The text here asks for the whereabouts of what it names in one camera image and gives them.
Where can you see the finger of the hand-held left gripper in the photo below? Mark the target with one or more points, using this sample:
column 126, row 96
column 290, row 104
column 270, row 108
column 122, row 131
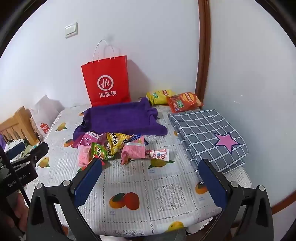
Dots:
column 34, row 154
column 15, row 149

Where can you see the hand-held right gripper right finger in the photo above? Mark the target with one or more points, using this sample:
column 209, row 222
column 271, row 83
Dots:
column 214, row 185

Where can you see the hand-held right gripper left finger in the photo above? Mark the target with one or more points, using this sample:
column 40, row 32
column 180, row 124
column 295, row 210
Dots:
column 89, row 178

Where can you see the pale pink snack packet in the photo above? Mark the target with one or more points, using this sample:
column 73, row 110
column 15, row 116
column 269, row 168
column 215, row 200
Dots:
column 83, row 155

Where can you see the green snack packet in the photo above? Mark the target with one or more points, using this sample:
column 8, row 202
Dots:
column 101, row 151

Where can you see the yellow snack packet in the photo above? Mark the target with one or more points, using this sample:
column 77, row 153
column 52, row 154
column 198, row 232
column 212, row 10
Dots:
column 116, row 141

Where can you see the large pink snack packet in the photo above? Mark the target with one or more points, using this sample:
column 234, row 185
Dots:
column 134, row 151

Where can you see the white pink snack packet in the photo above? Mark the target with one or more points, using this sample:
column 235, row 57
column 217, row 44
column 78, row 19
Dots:
column 158, row 154

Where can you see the purple towel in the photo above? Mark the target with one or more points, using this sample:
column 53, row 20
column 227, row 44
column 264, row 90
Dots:
column 120, row 118

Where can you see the person's left hand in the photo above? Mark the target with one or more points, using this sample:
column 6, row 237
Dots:
column 20, row 210

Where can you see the white dotted cloth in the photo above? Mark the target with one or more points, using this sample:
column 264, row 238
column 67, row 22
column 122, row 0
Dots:
column 12, row 143

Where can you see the pale green cloth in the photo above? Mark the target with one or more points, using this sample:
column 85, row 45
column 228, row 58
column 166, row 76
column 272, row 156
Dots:
column 29, row 149

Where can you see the purple cloth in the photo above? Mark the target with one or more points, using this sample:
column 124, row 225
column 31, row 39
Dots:
column 1, row 141

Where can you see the light wooden rack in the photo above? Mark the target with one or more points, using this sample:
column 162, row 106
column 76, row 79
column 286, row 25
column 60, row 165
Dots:
column 20, row 120

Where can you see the white object under table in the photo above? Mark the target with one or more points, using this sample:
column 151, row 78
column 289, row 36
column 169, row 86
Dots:
column 200, row 226

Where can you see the white shopping bag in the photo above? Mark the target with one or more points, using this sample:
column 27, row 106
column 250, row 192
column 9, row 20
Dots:
column 46, row 111

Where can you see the grey checked folded cloth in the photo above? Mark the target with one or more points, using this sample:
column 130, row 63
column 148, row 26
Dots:
column 203, row 132

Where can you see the brown wooden baseboard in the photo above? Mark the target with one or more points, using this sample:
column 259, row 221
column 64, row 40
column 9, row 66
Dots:
column 285, row 201

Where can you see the orange red chip bag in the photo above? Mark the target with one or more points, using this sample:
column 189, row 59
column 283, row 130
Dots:
column 185, row 102

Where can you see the yellow chip bag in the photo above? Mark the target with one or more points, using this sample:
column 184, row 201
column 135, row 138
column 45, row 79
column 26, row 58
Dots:
column 158, row 96

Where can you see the red paper shopping bag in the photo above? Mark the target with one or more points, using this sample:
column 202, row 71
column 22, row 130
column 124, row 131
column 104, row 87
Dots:
column 106, row 74

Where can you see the white wall switch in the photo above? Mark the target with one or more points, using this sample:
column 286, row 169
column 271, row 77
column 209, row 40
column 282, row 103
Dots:
column 71, row 29

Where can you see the brown wooden door frame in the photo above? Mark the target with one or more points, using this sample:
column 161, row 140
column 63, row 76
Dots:
column 203, row 46

